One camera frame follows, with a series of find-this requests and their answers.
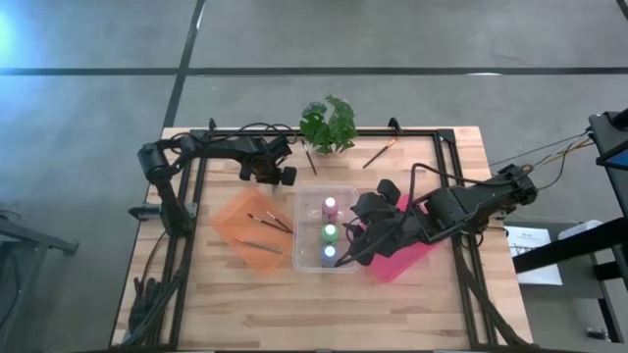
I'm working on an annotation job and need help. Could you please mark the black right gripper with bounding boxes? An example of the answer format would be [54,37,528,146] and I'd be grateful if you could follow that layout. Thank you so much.
[335,177,436,268]

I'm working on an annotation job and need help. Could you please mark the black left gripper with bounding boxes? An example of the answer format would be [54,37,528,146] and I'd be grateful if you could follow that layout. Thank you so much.
[238,135,298,188]

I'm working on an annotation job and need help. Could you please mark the black paint brush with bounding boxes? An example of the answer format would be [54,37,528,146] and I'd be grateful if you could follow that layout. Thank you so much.
[300,139,319,177]

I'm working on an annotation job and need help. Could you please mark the dark brush silver ferrule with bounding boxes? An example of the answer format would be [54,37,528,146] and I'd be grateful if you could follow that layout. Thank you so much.
[265,210,294,234]

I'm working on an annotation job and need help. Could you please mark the black spoolie brush silver ferrule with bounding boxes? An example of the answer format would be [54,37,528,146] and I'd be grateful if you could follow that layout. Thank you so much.
[246,213,294,235]

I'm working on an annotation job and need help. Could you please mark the pink paint bottle white cap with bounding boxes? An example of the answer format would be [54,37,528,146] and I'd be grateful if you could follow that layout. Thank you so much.
[321,195,340,222]

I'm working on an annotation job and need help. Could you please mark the purple paint bottle white cap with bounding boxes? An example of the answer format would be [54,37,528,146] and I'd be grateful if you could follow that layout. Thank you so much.
[320,243,340,269]

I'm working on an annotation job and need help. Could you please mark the orange dark paint brush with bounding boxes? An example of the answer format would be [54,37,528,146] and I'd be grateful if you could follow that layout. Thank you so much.
[362,138,397,171]

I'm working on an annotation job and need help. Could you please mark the pink translucent plastic bin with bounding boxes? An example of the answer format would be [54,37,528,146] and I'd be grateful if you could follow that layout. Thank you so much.
[360,193,443,284]

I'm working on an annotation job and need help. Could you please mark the orange translucent plastic bin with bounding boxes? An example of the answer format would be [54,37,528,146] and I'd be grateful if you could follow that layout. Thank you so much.
[210,185,295,276]

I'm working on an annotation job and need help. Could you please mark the clear plastic bin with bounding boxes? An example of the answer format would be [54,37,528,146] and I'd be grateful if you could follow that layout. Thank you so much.
[291,184,361,275]

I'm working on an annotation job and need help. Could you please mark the green potted monstera plant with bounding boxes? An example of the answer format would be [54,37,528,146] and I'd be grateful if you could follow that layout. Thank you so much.
[297,94,358,156]

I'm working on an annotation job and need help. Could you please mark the white paper sheets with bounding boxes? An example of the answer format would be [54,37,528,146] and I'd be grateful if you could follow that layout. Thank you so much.
[503,225,564,286]

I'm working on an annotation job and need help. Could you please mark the black equipment stand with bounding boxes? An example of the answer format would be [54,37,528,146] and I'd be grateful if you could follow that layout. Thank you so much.
[512,108,628,344]

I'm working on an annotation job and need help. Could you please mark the white plastic object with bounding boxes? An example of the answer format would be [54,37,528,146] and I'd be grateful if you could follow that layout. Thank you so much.
[558,219,603,241]

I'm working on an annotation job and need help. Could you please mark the black aluminium table frame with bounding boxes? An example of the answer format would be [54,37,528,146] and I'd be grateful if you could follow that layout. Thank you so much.
[166,117,497,351]

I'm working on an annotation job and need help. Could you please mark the black cable bundle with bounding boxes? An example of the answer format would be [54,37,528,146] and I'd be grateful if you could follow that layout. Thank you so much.
[453,229,535,351]
[120,229,193,351]

